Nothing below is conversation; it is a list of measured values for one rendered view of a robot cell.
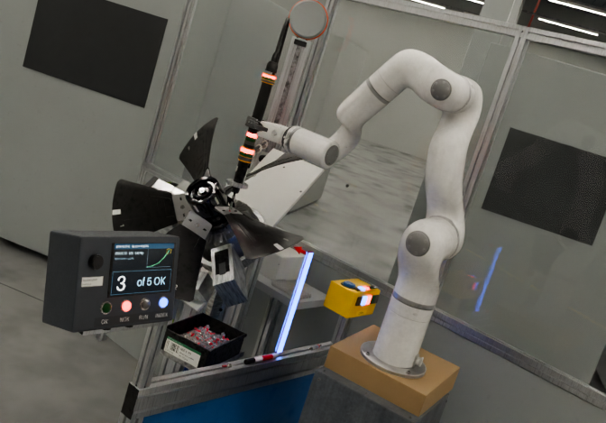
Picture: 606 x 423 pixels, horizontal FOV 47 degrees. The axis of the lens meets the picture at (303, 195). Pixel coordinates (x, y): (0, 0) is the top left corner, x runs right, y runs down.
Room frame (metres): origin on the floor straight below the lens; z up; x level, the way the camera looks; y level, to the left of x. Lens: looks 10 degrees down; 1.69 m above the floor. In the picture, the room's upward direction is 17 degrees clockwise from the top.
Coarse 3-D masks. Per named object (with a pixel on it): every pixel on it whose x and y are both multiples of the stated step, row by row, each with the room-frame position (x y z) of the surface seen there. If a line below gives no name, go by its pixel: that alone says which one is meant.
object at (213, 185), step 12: (204, 180) 2.26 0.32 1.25; (216, 180) 2.24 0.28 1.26; (192, 192) 2.22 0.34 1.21; (204, 192) 2.22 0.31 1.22; (216, 192) 2.20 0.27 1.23; (192, 204) 2.19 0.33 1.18; (204, 204) 2.18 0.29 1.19; (216, 204) 2.21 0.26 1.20; (228, 204) 2.29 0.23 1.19; (204, 216) 2.22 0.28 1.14; (216, 216) 2.25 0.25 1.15; (216, 228) 2.24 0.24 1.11
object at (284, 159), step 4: (280, 156) 2.42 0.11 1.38; (284, 156) 2.34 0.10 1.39; (288, 156) 2.31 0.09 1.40; (292, 156) 2.29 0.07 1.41; (296, 156) 2.28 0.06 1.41; (276, 160) 2.34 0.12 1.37; (280, 160) 2.29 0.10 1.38; (284, 160) 2.28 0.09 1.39; (288, 160) 2.26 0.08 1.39; (292, 160) 2.25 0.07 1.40; (296, 160) 2.24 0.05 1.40; (300, 160) 2.24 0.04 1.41; (268, 164) 2.30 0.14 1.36; (272, 164) 2.27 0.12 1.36; (276, 164) 2.25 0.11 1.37; (280, 164) 2.24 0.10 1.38; (264, 168) 2.26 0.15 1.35; (268, 168) 2.25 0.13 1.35; (252, 172) 2.26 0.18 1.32; (256, 172) 2.25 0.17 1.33; (248, 176) 2.26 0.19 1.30; (252, 176) 2.37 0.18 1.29; (244, 180) 2.34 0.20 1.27
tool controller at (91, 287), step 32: (64, 256) 1.33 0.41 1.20; (96, 256) 1.32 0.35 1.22; (128, 256) 1.39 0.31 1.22; (160, 256) 1.46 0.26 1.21; (64, 288) 1.31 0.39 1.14; (96, 288) 1.33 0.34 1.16; (160, 288) 1.46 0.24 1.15; (64, 320) 1.30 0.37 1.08; (96, 320) 1.32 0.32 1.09; (128, 320) 1.39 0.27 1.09; (160, 320) 1.46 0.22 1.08
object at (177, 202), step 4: (172, 196) 2.28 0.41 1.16; (176, 196) 2.28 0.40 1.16; (180, 196) 2.28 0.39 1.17; (184, 196) 2.28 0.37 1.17; (176, 200) 2.28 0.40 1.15; (180, 200) 2.28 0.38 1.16; (184, 200) 2.28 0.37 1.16; (176, 204) 2.28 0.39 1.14; (180, 204) 2.28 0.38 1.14; (184, 204) 2.28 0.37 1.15; (176, 208) 2.28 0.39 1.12; (180, 208) 2.28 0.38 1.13; (184, 208) 2.28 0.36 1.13; (188, 208) 2.27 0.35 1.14; (176, 212) 2.28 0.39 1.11; (180, 212) 2.28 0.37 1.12; (184, 212) 2.28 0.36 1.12; (176, 216) 2.28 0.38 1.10; (180, 216) 2.28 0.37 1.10; (184, 216) 2.28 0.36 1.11; (180, 220) 2.28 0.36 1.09
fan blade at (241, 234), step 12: (228, 216) 2.14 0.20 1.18; (240, 216) 2.18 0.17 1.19; (240, 228) 2.09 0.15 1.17; (252, 228) 2.11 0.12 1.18; (264, 228) 2.14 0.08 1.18; (276, 228) 2.18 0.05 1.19; (240, 240) 2.04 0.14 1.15; (252, 240) 2.05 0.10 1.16; (264, 240) 2.07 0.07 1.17; (276, 240) 2.08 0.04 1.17; (300, 240) 2.12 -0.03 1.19; (252, 252) 2.01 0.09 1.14; (264, 252) 2.02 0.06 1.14; (276, 252) 2.03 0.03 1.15
